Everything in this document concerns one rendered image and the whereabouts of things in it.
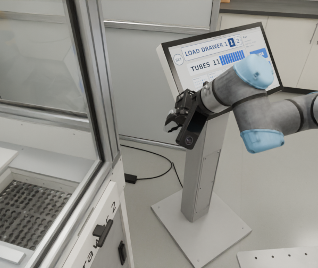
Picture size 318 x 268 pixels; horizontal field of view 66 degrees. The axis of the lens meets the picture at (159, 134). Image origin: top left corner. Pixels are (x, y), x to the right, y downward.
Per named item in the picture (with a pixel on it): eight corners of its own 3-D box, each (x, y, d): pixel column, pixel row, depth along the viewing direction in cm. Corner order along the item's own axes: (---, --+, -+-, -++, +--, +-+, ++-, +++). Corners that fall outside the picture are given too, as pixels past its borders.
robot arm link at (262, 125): (310, 137, 48) (290, 86, 50) (260, 151, 45) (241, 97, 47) (284, 145, 55) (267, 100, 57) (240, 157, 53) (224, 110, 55)
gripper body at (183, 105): (195, 107, 74) (223, 89, 65) (192, 132, 71) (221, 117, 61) (174, 97, 71) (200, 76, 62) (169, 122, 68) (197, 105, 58)
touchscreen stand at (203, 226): (251, 232, 158) (312, 92, 95) (197, 272, 139) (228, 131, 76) (200, 181, 191) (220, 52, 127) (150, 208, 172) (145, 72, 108)
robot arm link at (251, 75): (259, 89, 45) (244, 48, 47) (218, 111, 54) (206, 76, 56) (283, 88, 50) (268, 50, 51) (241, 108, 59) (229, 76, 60)
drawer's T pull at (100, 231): (114, 222, 65) (113, 218, 64) (101, 249, 59) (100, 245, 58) (101, 218, 65) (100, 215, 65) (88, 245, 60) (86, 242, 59)
